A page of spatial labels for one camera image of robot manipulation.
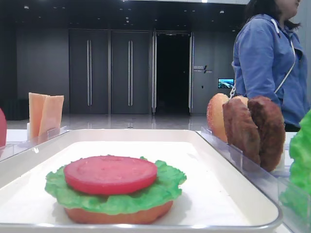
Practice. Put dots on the brown meat patty front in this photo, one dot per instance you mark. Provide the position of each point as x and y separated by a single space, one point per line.
240 129

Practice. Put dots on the brown meat patty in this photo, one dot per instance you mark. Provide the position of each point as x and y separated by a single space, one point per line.
240 129
270 122

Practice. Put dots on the green lettuce leaf on tray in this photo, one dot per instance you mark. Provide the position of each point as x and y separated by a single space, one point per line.
164 189

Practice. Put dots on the red tomato slice on tray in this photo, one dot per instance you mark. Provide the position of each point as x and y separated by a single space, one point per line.
110 175

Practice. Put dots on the orange cheese slice front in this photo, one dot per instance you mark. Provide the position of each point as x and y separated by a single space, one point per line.
51 114

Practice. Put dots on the orange cheese slice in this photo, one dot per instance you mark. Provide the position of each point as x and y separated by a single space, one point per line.
51 114
36 102

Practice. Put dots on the clear acrylic cheese rack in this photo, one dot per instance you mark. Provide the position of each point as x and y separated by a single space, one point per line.
49 134

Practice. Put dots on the brown meat patty rear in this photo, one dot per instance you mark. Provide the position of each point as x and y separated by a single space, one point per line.
270 122

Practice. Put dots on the orange cheese slice rear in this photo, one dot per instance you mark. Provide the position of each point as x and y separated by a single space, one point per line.
36 102

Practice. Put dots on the red tomato slice in rack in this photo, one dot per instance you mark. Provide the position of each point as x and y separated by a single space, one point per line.
3 129

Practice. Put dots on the clear acrylic tomato rack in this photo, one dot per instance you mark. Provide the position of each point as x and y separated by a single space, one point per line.
8 151

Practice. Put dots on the green lettuce in rack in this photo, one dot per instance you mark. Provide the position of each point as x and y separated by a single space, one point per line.
300 152

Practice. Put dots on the clear acrylic lettuce rack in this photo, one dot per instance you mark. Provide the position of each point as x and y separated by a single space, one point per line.
296 206

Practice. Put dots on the sesame bun top in rack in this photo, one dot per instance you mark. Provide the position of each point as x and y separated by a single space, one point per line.
215 119

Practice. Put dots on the dark double door middle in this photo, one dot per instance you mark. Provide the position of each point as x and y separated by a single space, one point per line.
130 73

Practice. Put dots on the dark double door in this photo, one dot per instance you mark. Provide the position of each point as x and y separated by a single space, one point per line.
130 73
88 72

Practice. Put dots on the plain bun slice in rack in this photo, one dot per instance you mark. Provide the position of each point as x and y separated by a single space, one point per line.
243 99

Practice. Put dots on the dark double door left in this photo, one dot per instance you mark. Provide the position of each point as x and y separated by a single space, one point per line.
88 72

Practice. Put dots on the bottom bun slice on tray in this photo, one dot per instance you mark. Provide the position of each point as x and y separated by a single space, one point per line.
79 215

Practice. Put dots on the white rectangular serving tray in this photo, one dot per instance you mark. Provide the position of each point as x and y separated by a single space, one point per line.
216 197

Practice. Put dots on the person in blue hoodie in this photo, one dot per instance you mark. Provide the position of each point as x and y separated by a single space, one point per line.
268 59

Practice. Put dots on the clear acrylic rack right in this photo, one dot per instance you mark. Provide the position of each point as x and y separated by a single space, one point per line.
245 165

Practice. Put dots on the small wall display screen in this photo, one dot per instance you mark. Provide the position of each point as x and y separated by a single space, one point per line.
225 83

